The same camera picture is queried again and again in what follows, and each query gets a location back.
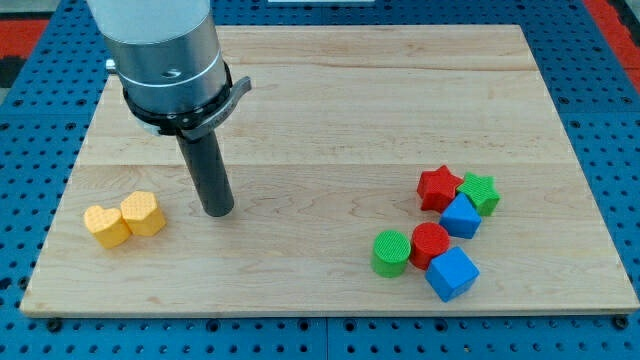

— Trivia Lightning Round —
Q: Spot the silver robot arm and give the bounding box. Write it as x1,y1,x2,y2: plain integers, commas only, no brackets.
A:
87,0,252,140

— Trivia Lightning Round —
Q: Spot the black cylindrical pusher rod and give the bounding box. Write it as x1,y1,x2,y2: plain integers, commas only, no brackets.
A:
177,132,234,217

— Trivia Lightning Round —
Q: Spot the red star block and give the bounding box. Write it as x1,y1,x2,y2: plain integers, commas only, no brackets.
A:
417,165,464,213

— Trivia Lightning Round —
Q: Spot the wooden board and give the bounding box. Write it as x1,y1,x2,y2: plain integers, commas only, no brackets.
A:
20,25,639,318

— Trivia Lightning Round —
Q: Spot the yellow heart block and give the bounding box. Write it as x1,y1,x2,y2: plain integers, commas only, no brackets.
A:
83,205,132,249

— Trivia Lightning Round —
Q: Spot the green star block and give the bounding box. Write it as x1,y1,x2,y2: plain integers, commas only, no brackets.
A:
456,172,501,216

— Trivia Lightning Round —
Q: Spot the blue cube block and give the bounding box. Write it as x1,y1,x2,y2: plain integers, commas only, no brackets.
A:
425,247,480,302

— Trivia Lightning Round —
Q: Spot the yellow hexagon block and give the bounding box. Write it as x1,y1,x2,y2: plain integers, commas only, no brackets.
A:
120,191,166,236

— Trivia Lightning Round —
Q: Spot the red cylinder block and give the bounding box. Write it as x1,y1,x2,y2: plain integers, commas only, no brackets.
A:
409,222,450,270

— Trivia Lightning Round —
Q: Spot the green cylinder block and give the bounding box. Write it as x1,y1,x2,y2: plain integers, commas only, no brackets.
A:
370,230,411,278

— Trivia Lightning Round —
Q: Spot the blue triangle block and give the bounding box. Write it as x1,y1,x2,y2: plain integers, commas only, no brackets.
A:
439,193,482,239

